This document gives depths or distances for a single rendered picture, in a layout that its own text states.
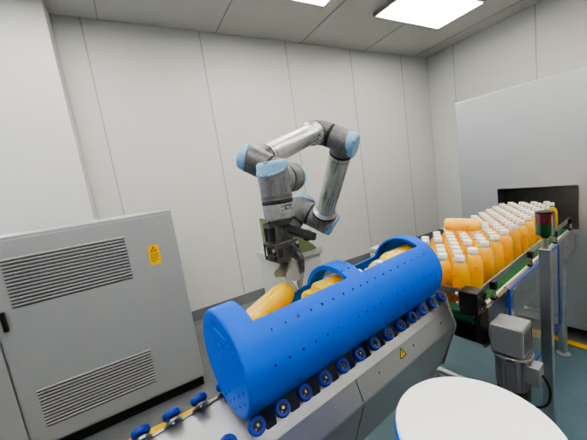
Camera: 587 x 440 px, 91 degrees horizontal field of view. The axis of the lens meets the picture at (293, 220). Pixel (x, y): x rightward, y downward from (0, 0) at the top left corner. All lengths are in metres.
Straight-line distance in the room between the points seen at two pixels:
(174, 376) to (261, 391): 1.95
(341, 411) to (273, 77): 3.93
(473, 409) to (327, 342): 0.34
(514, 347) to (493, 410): 0.71
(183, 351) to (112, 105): 2.55
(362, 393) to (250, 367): 0.44
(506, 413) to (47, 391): 2.46
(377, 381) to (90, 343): 1.95
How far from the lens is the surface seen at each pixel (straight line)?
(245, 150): 0.97
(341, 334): 0.88
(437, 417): 0.74
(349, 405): 1.02
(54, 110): 3.44
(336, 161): 1.46
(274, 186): 0.79
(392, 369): 1.15
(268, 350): 0.75
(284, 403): 0.88
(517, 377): 1.56
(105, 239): 2.34
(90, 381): 2.62
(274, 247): 0.80
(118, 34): 4.00
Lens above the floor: 1.53
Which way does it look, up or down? 8 degrees down
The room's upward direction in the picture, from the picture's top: 8 degrees counter-clockwise
